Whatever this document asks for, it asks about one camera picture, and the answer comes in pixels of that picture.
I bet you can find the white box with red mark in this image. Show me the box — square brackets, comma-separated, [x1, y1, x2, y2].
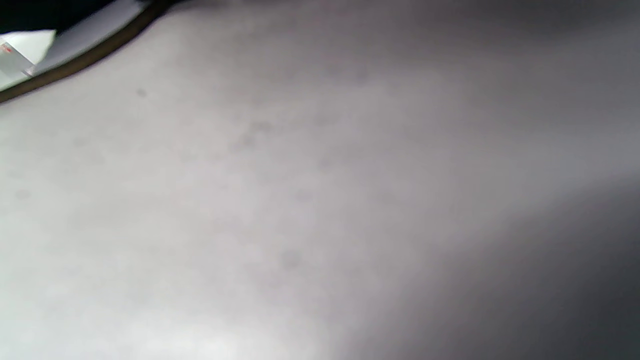
[0, 30, 57, 91]

